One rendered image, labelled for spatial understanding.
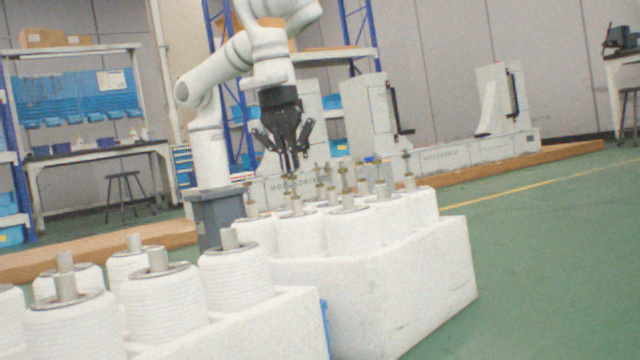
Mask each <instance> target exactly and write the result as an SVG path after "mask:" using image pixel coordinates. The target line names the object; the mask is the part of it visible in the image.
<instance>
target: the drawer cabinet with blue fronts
mask: <svg viewBox="0 0 640 360"><path fill-rule="evenodd" d="M168 150H169V155H170V161H171V167H172V172H173V178H174V183H175V188H176V193H177V199H178V203H177V205H176V206H177V207H184V202H183V197H182V192H180V190H183V189H189V188H191V185H190V181H189V177H187V173H188V172H193V170H192V168H191V166H194V160H193V154H192V149H191V143H190V142H188V143H181V144H174V145H168ZM156 157H157V163H158V168H159V174H160V179H161V185H162V189H163V191H168V190H170V187H169V183H168V177H167V172H166V166H165V161H164V157H163V156H162V155H161V154H159V153H158V152H157V151H156ZM164 200H165V203H168V208H171V207H175V205H174V204H172V198H171V194H166V195H164Z"/></svg>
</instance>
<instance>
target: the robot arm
mask: <svg viewBox="0 0 640 360"><path fill-rule="evenodd" d="M232 2H233V5H234V8H235V10H236V12H237V14H238V16H239V18H240V20H241V22H242V24H243V27H244V29H245V30H244V31H241V32H239V33H237V34H236V35H235V36H233V37H232V38H231V39H230V40H229V41H227V42H226V43H225V44H224V45H223V46H222V47H221V49H220V50H218V51H217V52H216V53H215V54H212V55H211V56H210V57H209V58H208V59H206V60H205V61H204V62H203V63H201V64H200V65H198V66H197V67H195V68H194V69H192V70H190V71H189V72H187V73H186V74H184V75H183V76H181V77H180V78H179V79H178V81H177V82H176V84H175V87H174V98H175V100H176V102H177V103H178V104H179V105H180V106H182V107H185V108H197V110H198V116H197V117H196V118H195V119H194V120H193V121H191V122H190V123H188V132H189V138H190V143H191V149H192V154H193V160H194V166H195V171H196V177H197V183H198V188H199V193H200V194H204V193H211V192H217V191H221V190H226V189H231V188H232V187H231V182H230V177H229V170H228V165H227V159H226V153H225V148H224V142H223V137H222V131H221V125H220V122H221V108H220V92H219V87H218V85H219V84H221V83H224V82H226V81H229V80H232V79H234V78H237V77H239V76H241V75H243V74H245V73H247V72H248V71H250V70H251V69H252V68H253V67H254V75H255V76H253V77H249V78H246V79H245V78H244V79H241V80H240V82H239V86H240V91H249V90H256V89H257V94H258V100H259V105H260V110H261V116H260V123H259V124H258V125H257V126H256V127H255V128H252V129H251V133H252V134H253V135H254V136H255V137H256V138H257V139H258V140H259V141H260V142H261V143H262V144H263V145H264V146H265V148H266V149H268V151H269V152H275V153H278V154H279V157H280V163H281V169H282V171H284V174H289V172H288V169H290V171H291V173H296V172H298V168H299V166H300V164H299V159H298V154H297V150H298V149H299V148H301V147H303V146H305V144H306V142H307V140H308V138H309V136H310V134H311V131H312V129H313V127H314V125H315V123H316V118H315V117H310V116H308V115H304V113H303V110H302V109H301V108H300V105H299V99H298V93H297V87H296V81H295V76H294V70H293V67H292V64H291V60H290V54H289V50H288V44H287V41H289V40H290V39H292V38H293V37H295V36H296V35H298V34H299V33H301V32H302V31H304V30H305V29H307V28H309V27H310V26H311V25H312V24H313V23H315V22H316V21H317V20H318V19H319V18H320V17H321V15H322V12H323V11H322V8H321V6H320V4H319V2H318V1H317V0H232ZM264 17H269V18H283V20H284V21H285V23H286V27H285V28H282V29H280V28H264V27H261V26H260V25H259V23H258V19H259V18H264ZM301 119H302V123H301V124H302V126H303V128H302V130H301V132H300V134H299V136H298V138H297V135H296V130H297V128H298V126H299V123H300V121H301ZM265 127H266V128H267V129H268V130H269V131H270V132H271V133H272V134H273V137H274V141H275V142H276V144H275V143H274V142H273V141H272V140H271V139H270V138H269V137H268V136H267V135H266V129H265ZM296 138H297V141H296ZM285 140H286V143H285ZM286 145H287V148H286ZM287 151H288V153H287Z"/></svg>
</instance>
